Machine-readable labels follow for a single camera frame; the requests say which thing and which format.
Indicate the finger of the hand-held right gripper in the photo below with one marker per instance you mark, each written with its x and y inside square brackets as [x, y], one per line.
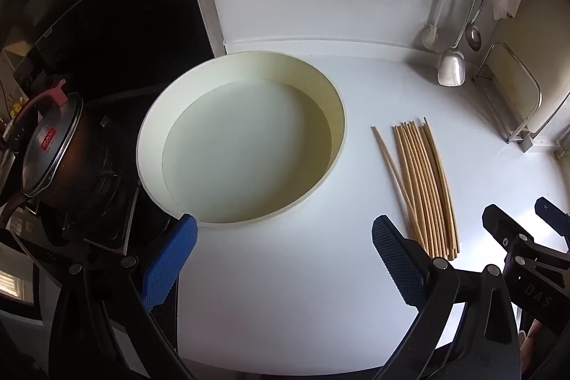
[501, 224]
[552, 213]

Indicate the bundle of wooden chopsticks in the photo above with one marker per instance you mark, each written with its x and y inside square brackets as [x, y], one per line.
[423, 184]

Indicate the dark cooking pot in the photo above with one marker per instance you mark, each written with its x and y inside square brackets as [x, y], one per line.
[89, 166]

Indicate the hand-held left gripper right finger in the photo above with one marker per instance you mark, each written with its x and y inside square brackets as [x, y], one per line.
[398, 260]

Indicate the metal ladle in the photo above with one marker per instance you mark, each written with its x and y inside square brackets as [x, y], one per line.
[473, 37]

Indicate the white round basin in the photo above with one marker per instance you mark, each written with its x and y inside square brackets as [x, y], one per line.
[245, 148]

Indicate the white dish brush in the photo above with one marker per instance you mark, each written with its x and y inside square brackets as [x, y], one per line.
[429, 35]

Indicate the metal spatula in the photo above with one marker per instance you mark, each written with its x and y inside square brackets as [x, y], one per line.
[450, 70]

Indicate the cream cutting board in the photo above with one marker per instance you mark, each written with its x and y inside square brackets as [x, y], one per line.
[539, 32]

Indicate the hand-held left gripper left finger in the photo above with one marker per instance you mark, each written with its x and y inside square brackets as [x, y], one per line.
[171, 260]

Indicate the black gas stove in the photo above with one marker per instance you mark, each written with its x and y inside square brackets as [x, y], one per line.
[111, 213]

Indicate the glass pot lid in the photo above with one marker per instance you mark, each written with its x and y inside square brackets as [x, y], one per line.
[49, 148]

